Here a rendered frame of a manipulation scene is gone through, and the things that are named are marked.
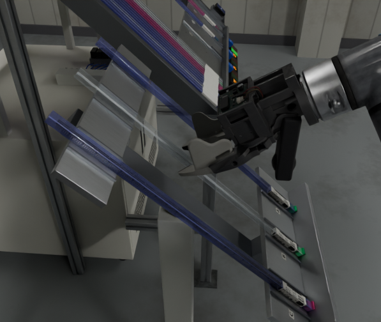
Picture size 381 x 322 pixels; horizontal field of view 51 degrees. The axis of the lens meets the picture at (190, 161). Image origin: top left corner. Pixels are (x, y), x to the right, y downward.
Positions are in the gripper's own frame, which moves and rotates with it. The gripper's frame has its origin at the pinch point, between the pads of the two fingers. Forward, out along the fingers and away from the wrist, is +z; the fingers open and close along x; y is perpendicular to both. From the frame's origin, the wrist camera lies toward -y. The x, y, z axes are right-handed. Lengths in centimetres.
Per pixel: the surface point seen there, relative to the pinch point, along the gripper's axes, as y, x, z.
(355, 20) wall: -117, -272, -58
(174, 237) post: -11.7, 2.9, 9.8
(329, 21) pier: -98, -250, -39
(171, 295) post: -26.7, 3.0, 19.8
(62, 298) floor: -55, -30, 90
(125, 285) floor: -66, -38, 71
